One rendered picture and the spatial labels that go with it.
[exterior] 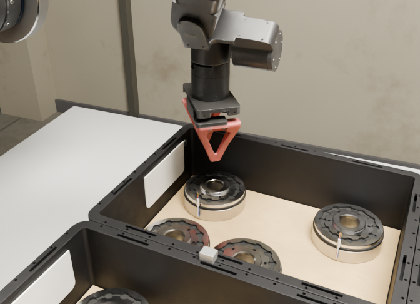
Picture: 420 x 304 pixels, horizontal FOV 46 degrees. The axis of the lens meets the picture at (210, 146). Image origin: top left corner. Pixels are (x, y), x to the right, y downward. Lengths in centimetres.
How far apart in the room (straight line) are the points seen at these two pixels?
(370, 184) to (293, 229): 14
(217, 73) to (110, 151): 61
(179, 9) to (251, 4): 177
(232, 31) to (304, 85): 179
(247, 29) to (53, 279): 39
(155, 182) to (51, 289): 24
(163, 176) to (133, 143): 49
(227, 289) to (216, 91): 28
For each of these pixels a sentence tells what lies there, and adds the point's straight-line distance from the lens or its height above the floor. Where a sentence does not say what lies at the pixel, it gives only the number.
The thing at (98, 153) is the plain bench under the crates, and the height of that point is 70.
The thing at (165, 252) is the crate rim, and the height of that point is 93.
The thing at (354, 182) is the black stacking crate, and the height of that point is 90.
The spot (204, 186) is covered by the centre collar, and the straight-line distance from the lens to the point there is 81.
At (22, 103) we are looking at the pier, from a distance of 311.
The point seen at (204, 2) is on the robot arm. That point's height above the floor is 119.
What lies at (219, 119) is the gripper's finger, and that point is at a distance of 71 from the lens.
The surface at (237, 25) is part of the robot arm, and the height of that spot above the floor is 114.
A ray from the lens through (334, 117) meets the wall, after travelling 247.
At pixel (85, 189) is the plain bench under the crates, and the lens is 113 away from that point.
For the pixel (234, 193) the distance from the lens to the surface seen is 81.
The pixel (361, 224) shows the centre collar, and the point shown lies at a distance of 77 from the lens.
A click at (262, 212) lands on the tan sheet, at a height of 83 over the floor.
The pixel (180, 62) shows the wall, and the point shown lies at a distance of 260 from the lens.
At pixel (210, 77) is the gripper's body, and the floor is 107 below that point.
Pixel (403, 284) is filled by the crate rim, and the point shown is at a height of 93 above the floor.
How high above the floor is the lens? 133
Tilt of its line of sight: 30 degrees down
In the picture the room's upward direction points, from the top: straight up
